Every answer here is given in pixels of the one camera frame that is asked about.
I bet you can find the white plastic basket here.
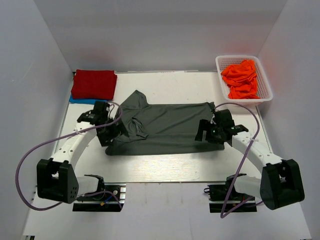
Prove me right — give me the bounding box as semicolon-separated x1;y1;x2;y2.
215;55;273;106

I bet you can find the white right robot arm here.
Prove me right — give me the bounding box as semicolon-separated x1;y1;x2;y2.
195;119;305;210

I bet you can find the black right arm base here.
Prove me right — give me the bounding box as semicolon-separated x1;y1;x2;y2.
203;175;257;213

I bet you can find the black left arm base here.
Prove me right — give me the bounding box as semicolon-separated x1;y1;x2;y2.
72;183;126;213

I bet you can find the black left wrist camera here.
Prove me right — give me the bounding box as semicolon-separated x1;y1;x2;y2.
91;100;110;118

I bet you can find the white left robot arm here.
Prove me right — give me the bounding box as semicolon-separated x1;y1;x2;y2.
36;111;128;204

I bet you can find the orange t-shirt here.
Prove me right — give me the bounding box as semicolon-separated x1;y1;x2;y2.
221;59;260;100

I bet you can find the dark grey t-shirt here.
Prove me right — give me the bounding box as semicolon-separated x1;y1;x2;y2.
105;90;225;156

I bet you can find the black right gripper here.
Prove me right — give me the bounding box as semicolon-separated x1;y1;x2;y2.
195;119;225;145

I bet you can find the folded blue t-shirt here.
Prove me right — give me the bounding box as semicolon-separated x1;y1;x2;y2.
69;95;97;105

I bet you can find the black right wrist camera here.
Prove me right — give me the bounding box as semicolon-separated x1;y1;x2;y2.
213;109;235;128

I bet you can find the folded red t-shirt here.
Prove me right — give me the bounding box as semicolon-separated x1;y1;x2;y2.
71;69;118;100

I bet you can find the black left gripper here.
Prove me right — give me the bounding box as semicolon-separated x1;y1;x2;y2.
97;113;130;147

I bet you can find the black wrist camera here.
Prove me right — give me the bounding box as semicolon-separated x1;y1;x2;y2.
91;100;110;118
213;109;235;128

